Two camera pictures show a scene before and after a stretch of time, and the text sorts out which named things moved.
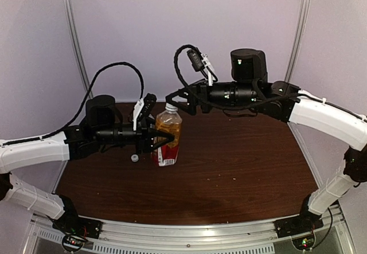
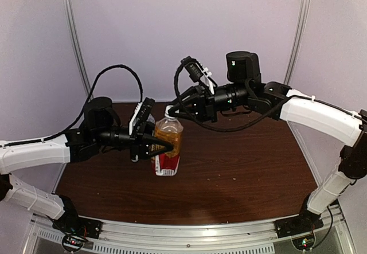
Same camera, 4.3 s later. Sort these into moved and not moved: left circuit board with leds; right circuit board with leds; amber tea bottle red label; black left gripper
Moved: amber tea bottle red label; black left gripper
Not moved: right circuit board with leds; left circuit board with leds
